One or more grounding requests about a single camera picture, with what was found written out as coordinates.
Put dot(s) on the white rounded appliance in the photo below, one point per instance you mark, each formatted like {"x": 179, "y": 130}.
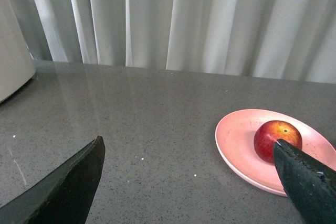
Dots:
{"x": 16, "y": 63}

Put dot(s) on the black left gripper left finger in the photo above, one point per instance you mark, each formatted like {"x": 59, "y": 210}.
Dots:
{"x": 63, "y": 196}

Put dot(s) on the pink plate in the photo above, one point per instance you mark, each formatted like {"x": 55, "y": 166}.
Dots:
{"x": 235, "y": 141}

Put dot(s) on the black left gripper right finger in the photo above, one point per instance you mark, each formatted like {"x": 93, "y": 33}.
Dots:
{"x": 309, "y": 183}

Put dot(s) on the red yellow apple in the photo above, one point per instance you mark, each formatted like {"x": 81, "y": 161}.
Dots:
{"x": 269, "y": 133}

